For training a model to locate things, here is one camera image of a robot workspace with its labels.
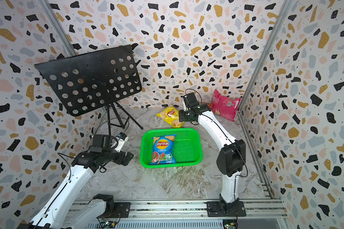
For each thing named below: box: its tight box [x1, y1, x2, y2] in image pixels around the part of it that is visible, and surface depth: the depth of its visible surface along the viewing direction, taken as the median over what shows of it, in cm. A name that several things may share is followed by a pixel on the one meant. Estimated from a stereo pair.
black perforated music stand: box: [34, 44, 144, 135], surface depth 72 cm
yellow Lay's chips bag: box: [156, 106, 185, 128], surface depth 109 cm
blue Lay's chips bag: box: [149, 134, 177, 166], surface depth 91 cm
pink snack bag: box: [211, 89, 241, 122], surface depth 111 cm
